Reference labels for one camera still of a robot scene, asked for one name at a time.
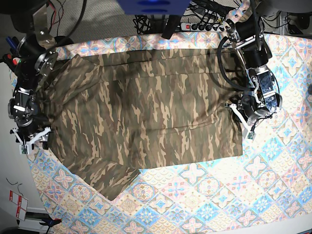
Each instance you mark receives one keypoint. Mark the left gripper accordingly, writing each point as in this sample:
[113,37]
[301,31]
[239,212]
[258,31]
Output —
[252,111]

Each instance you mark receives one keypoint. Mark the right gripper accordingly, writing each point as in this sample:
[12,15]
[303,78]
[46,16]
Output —
[36,126]

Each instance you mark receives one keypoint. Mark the camouflage T-shirt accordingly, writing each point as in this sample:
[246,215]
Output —
[114,115]

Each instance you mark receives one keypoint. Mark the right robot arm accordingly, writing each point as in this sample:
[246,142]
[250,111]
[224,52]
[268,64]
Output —
[31,59]

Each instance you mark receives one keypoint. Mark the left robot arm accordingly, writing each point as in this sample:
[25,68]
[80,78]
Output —
[260,97]

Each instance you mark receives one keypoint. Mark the red white label tag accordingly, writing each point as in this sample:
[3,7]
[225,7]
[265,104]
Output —
[21,205]

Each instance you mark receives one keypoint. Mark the red black table clamp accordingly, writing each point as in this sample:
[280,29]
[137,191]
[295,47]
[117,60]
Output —
[9,61]

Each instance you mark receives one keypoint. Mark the patterned tile tablecloth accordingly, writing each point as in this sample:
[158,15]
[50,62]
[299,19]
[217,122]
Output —
[271,181]

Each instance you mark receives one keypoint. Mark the black blue bottom clamp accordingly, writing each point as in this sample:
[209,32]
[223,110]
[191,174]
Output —
[50,222]

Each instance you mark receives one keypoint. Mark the blue table clamp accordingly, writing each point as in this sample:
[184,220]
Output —
[14,44]

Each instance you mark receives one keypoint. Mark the white power strip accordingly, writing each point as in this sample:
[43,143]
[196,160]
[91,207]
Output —
[203,27]

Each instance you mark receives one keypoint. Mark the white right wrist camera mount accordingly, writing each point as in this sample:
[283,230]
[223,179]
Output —
[27,143]

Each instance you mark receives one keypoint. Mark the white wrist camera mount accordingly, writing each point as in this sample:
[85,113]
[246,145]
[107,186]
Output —
[247,132]
[27,143]

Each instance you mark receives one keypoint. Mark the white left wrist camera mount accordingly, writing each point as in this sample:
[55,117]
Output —
[247,132]

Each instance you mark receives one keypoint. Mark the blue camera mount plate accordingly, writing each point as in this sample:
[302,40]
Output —
[154,7]

